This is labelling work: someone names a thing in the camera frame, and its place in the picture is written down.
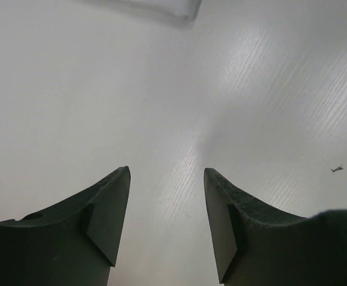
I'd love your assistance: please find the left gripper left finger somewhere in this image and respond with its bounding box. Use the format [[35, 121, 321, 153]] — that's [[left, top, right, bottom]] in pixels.
[[0, 166, 130, 285]]

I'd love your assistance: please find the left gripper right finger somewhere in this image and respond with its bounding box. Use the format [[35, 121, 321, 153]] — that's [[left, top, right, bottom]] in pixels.
[[204, 168, 347, 285]]

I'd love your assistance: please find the white garment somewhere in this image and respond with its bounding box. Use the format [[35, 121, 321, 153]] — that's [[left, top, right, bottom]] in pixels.
[[82, 0, 202, 22]]

